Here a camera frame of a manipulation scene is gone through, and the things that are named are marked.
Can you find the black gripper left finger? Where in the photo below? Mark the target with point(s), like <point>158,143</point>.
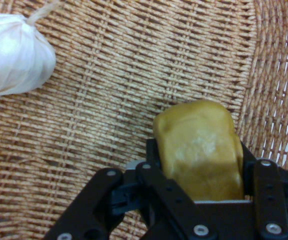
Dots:
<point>133,195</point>

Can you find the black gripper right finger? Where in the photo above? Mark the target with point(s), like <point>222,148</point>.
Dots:
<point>271,200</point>

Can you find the yellow brown potato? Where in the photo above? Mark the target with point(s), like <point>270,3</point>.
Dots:
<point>198,150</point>

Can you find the oval wicker basket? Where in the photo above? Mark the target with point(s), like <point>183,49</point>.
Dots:
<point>133,62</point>

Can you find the white garlic bulb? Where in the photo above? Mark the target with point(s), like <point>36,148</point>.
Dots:
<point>13,57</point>

